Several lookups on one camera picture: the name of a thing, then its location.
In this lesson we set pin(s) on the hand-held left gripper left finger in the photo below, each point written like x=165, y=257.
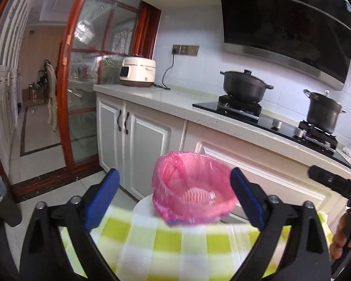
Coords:
x=102, y=199

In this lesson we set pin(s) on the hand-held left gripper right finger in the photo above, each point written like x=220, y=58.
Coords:
x=247, y=199

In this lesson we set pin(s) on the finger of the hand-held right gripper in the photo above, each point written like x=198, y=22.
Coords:
x=327, y=178

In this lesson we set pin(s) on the trash bin with pink bag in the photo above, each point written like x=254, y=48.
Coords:
x=169, y=187

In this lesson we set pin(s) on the person's right hand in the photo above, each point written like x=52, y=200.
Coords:
x=339, y=240

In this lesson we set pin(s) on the white round stool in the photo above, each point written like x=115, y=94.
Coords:
x=143, y=206

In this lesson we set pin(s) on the silver stove knob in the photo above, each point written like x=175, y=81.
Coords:
x=278, y=123
x=299, y=133

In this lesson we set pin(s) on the steel stock pot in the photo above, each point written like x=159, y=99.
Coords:
x=321, y=114

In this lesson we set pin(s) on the white kitchen cabinet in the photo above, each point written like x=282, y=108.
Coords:
x=152, y=140

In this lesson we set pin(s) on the black gas stove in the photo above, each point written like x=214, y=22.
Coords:
x=261, y=123

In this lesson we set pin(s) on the green white checkered tablecloth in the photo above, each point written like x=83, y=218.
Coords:
x=169, y=246

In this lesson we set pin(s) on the black bin with bag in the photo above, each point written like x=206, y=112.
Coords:
x=5, y=210

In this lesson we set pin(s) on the black cooking pot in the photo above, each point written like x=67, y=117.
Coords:
x=245, y=87

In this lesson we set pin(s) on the white chair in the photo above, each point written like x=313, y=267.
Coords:
x=51, y=93

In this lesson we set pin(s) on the green patterned bag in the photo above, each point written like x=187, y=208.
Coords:
x=109, y=68

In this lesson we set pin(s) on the beige rice cooker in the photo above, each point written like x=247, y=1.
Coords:
x=137, y=70

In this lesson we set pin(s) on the white wardrobe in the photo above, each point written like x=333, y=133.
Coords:
x=3, y=108

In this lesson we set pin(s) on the wooden framed glass door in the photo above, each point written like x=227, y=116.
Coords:
x=84, y=64

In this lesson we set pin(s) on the black range hood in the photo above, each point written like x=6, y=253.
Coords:
x=280, y=20

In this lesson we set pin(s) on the wall socket panel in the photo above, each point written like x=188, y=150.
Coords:
x=187, y=50

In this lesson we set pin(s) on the wooden door frame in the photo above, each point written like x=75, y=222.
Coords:
x=1, y=26

